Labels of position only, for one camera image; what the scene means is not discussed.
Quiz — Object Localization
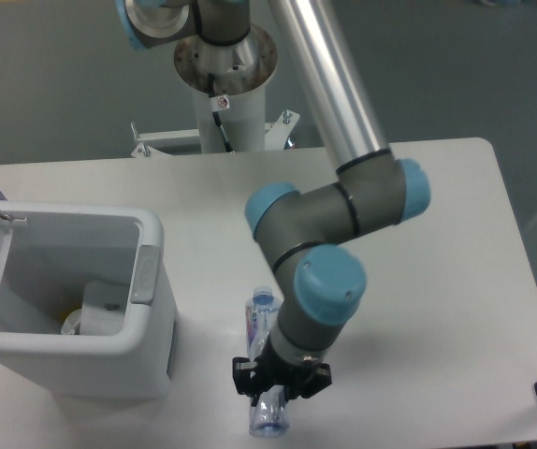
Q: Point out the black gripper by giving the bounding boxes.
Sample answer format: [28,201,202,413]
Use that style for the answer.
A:
[232,346,332,407]

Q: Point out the clear plastic water bottle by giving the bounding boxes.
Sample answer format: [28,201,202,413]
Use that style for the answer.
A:
[241,284,293,439]

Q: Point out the clear plastic bag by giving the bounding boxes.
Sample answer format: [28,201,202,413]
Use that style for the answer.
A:
[80,281,129,336]

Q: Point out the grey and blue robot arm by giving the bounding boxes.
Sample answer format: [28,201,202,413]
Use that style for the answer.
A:
[116,1,430,401]

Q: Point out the white plastic trash can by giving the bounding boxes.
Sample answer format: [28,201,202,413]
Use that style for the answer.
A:
[0,201,177,398]

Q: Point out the trash inside the can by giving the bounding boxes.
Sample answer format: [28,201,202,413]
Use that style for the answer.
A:
[60,308,82,336]

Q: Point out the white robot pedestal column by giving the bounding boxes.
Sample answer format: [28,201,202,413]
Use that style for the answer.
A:
[192,87,266,152]

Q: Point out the white pedestal base frame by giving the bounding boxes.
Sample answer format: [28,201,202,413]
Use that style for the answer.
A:
[130,109,301,158]

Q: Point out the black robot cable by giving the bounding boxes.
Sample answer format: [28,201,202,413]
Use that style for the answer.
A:
[207,72,235,153]

